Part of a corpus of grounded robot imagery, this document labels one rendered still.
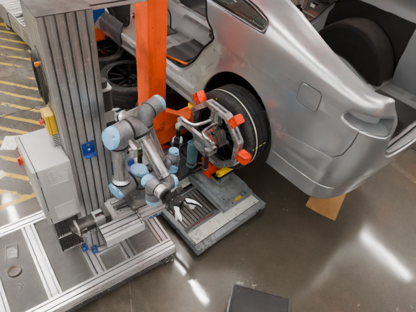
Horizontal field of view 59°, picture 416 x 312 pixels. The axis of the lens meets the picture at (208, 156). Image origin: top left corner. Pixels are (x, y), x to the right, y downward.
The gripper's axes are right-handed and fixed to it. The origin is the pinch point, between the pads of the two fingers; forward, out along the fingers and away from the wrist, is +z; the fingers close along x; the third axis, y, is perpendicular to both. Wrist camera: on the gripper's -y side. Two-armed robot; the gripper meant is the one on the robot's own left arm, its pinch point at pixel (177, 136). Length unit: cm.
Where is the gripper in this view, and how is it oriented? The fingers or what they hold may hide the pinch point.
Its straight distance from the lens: 290.2
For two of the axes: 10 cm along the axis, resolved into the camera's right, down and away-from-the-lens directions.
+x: 9.9, 1.1, 0.3
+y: -1.0, 7.1, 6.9
